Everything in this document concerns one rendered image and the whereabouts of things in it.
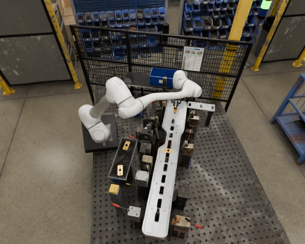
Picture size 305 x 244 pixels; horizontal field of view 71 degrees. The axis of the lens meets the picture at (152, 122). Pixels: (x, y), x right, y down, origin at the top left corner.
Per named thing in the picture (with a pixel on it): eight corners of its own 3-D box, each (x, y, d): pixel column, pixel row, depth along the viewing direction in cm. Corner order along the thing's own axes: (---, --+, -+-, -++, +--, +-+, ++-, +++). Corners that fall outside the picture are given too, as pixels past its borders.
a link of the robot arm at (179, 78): (169, 85, 195) (180, 92, 189) (171, 71, 184) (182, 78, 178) (177, 80, 200) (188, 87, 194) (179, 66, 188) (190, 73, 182)
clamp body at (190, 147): (190, 169, 216) (195, 150, 189) (177, 167, 217) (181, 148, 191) (190, 161, 222) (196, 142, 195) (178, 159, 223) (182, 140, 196)
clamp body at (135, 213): (142, 232, 179) (140, 220, 151) (129, 229, 180) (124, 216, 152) (144, 220, 185) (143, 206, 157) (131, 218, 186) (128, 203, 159)
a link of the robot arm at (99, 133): (99, 144, 219) (96, 147, 198) (89, 129, 218) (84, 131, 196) (113, 136, 220) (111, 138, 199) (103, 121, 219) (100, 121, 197)
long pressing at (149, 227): (170, 240, 149) (170, 239, 148) (139, 233, 152) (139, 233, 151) (187, 101, 236) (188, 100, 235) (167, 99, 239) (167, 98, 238)
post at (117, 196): (124, 214, 188) (117, 195, 154) (115, 212, 189) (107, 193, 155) (126, 205, 193) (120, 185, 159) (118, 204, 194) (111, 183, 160)
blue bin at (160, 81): (175, 88, 244) (176, 79, 234) (149, 84, 248) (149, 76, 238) (177, 79, 254) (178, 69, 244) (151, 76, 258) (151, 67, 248)
